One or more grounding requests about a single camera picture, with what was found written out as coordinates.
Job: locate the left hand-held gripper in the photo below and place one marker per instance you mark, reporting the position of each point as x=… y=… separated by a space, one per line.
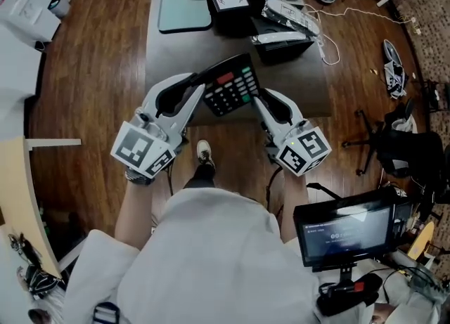
x=135 y=147

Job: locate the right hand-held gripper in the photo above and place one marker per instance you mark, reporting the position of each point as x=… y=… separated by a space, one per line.
x=304 y=147

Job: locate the black calculator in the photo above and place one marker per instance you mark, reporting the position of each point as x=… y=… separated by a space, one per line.
x=228 y=90

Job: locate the person's right forearm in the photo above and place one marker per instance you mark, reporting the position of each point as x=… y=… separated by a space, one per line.
x=293 y=206

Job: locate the person's left forearm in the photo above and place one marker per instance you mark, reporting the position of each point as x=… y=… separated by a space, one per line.
x=131 y=210

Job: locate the plain black box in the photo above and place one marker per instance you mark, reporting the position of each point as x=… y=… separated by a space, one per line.
x=284 y=52

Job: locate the person's white shoe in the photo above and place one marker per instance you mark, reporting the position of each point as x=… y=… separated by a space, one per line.
x=205 y=152

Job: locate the white bar in clear wrap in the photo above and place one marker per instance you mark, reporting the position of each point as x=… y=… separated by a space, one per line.
x=277 y=37

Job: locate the teal tray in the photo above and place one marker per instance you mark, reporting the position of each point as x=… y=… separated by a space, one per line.
x=183 y=8

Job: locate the person's black trouser leg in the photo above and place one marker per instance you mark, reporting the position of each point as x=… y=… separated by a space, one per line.
x=200 y=176

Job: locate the dark wrist band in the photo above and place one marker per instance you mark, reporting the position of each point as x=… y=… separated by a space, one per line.
x=139 y=177

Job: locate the black and white bag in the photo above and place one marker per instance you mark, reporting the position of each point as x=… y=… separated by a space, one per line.
x=394 y=73

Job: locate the black office chair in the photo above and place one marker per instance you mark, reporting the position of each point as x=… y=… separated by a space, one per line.
x=408 y=147

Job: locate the black monitor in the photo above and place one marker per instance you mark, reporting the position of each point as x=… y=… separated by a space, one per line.
x=348 y=233

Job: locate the white trash bin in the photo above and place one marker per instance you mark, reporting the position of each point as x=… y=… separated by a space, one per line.
x=60 y=3

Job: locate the white power strip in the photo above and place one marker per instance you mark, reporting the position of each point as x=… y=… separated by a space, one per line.
x=415 y=25

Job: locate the person's white shirt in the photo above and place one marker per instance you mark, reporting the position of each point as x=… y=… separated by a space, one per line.
x=211 y=263

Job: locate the white cabinet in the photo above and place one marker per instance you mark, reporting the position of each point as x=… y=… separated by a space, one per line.
x=24 y=10

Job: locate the light wooden desk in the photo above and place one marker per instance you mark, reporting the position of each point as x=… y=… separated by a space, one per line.
x=21 y=192

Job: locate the yellow round stool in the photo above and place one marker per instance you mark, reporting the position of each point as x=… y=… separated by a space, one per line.
x=422 y=241

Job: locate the black monitor mount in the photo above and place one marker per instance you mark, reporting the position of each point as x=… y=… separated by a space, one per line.
x=348 y=289

